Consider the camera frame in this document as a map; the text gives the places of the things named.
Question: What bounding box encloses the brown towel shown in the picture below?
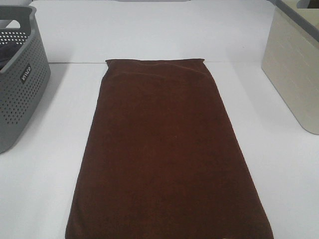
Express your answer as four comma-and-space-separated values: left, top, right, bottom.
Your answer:
65, 59, 273, 239

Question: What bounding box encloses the grey perforated plastic basket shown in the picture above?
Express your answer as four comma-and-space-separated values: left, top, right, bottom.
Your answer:
0, 5, 51, 152

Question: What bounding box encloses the beige plastic storage bin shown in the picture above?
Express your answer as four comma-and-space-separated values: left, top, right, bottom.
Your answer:
262, 0, 319, 134

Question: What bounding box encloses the dark cloth in basket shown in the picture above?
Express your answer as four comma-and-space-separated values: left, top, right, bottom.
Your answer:
0, 42, 21, 72

